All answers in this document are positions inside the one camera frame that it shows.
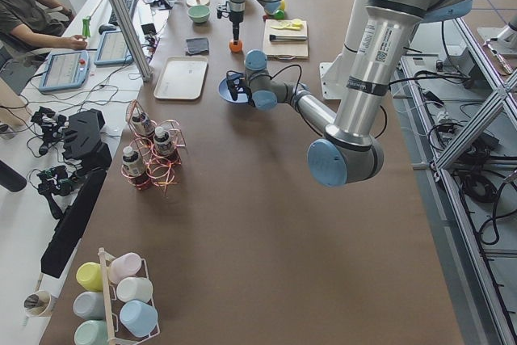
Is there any grey cup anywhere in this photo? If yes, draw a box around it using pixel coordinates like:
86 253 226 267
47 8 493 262
73 291 105 320

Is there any green bowl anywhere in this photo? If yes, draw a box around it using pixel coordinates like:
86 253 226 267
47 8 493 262
187 5 211 23

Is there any black keyboard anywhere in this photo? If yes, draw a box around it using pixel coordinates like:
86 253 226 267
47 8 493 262
108 0 138 26

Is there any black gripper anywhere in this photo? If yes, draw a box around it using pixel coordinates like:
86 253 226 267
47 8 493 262
229 10 243 43

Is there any copper wire bottle rack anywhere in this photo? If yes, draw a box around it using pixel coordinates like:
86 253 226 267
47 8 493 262
120 100 187 191

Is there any tea bottle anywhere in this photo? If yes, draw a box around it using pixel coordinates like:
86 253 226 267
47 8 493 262
131 111 154 137
122 145 148 185
153 126 174 158

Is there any blue teach pendant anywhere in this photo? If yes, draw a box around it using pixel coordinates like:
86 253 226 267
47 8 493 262
38 50 90 92
94 31 133 66

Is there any yellow cup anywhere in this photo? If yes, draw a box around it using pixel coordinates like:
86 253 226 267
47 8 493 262
76 262 103 292

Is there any pink cup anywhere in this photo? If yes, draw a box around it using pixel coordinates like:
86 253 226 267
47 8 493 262
107 252 141 284

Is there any seated person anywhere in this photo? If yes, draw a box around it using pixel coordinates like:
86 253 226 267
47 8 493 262
1 0 87 66

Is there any wooden cutting board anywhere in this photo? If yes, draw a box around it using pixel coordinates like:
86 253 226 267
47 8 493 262
263 19 309 59

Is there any grey folded cloth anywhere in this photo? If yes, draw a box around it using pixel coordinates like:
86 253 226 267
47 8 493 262
185 37 209 56

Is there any blue plate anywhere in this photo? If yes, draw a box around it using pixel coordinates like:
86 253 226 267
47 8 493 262
218 74 248 104

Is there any cream rabbit tray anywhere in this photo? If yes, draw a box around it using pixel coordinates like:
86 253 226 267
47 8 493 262
153 56 208 100

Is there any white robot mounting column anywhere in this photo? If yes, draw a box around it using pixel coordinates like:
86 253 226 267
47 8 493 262
319 15 376 100

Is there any light blue cup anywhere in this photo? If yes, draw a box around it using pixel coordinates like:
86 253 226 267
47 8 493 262
120 300 158 338

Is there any white cup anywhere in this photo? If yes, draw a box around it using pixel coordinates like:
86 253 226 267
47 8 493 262
116 277 153 303

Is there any orange fruit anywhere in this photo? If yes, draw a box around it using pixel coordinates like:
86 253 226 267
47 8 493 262
229 40 243 53

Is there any mint green cup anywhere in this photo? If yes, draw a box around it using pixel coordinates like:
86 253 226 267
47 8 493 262
74 320 108 345

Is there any green lime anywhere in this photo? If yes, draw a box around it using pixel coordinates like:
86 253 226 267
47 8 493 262
273 10 285 20

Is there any yellow plastic knife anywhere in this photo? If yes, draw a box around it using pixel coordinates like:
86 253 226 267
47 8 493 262
271 19 304 31

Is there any steel muddler tube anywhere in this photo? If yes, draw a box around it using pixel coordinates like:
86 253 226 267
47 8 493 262
269 34 308 42

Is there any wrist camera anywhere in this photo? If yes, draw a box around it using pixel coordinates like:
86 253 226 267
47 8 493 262
225 70 248 103
216 3 230 19

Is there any white cup rack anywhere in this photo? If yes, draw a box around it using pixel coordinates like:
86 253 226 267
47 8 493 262
98 247 161 345

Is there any aluminium frame post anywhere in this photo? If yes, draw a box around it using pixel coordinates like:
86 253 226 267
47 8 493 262
109 0 152 82

